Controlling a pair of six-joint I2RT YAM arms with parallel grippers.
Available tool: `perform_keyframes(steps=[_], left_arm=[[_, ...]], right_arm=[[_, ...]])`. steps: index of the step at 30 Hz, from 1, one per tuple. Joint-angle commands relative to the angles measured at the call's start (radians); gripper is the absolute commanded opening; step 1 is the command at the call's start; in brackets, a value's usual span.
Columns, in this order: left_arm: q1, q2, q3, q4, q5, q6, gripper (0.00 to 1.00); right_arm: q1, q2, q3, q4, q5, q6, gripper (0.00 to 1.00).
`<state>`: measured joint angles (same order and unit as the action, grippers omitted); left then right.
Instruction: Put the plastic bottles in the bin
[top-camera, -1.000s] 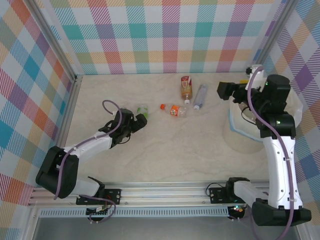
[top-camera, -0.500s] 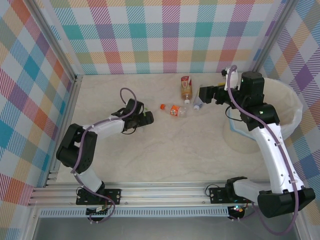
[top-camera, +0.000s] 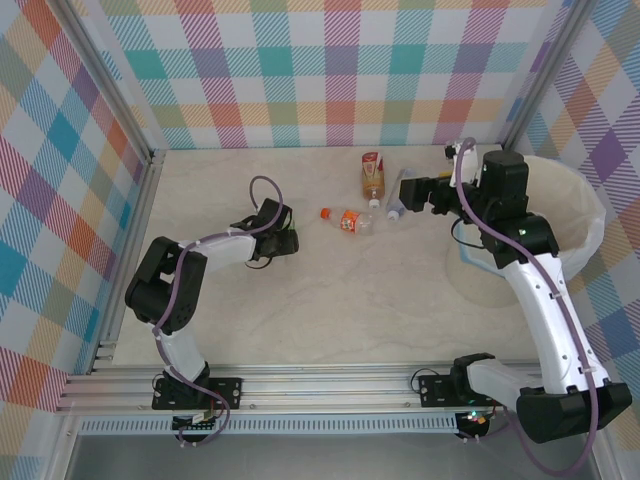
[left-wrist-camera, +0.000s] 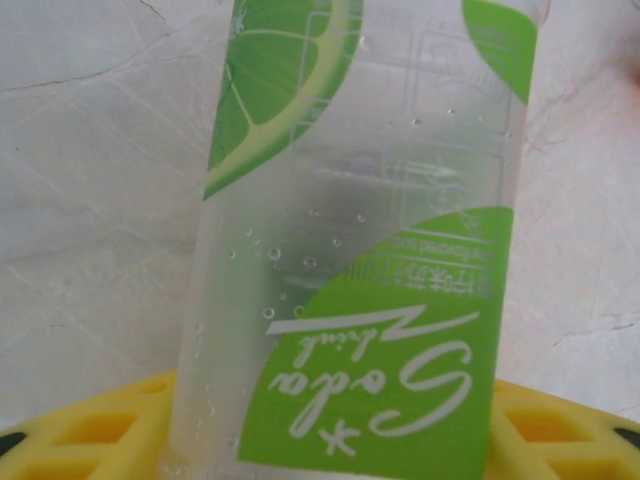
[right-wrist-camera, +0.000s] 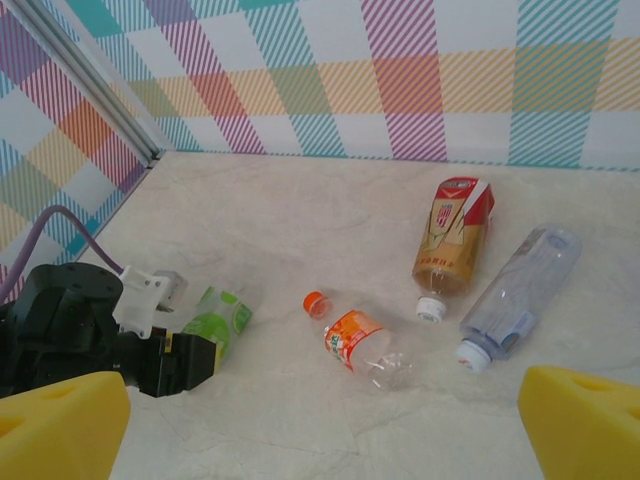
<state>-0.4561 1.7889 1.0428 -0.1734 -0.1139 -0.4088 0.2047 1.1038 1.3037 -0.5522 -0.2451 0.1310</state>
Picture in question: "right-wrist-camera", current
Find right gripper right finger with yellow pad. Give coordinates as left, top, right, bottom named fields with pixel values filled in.
left=517, top=364, right=640, bottom=480

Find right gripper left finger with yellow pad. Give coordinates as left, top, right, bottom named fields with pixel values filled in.
left=0, top=370, right=133, bottom=480

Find green label plastic bottle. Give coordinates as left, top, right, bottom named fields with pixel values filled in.
left=178, top=285, right=255, bottom=362

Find clear bluish plastic bottle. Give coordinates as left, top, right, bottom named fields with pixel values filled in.
left=453, top=223, right=584, bottom=374

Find orange-cap orange-label clear bottle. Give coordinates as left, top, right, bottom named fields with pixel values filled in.
left=301, top=289, right=416, bottom=392

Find brown tea bottle red top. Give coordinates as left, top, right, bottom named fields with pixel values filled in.
left=410, top=175, right=497, bottom=324

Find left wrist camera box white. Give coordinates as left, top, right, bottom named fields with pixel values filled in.
left=111, top=265, right=190, bottom=340

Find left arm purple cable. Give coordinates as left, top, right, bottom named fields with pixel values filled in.
left=0, top=204, right=122, bottom=304

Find aluminium frame post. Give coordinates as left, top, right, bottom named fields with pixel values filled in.
left=7, top=0, right=169, bottom=169

